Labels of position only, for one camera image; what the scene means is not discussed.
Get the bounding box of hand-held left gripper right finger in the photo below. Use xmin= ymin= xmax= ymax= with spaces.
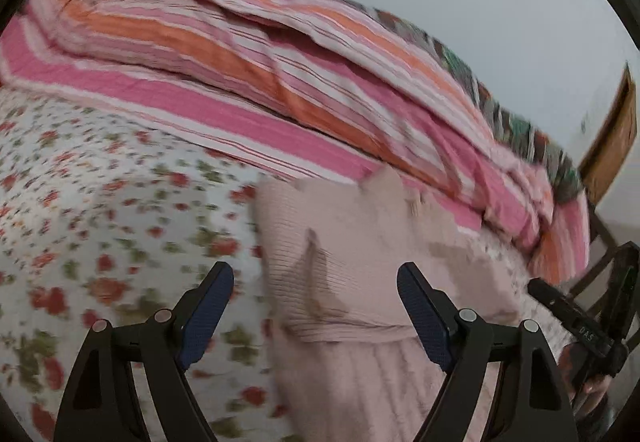
xmin=396 ymin=261 xmax=581 ymax=442

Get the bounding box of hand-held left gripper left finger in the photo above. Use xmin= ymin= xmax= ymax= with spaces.
xmin=52 ymin=261 xmax=236 ymax=442

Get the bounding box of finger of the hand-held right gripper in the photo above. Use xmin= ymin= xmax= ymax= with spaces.
xmin=527 ymin=277 xmax=573 ymax=323

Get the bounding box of pink knit garment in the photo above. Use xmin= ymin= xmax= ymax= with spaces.
xmin=254 ymin=165 xmax=526 ymax=442

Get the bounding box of person's right hand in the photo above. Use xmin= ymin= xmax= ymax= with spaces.
xmin=557 ymin=342 xmax=613 ymax=423

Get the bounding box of floral bedsheet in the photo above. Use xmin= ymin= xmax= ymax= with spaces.
xmin=0 ymin=86 xmax=576 ymax=442

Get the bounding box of wooden door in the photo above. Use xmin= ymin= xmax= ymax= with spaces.
xmin=579 ymin=63 xmax=638 ymax=209

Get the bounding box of green brown patterned blanket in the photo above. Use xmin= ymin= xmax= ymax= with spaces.
xmin=375 ymin=9 xmax=583 ymax=203

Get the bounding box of pink orange striped quilt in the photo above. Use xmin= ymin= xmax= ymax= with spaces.
xmin=0 ymin=0 xmax=591 ymax=285

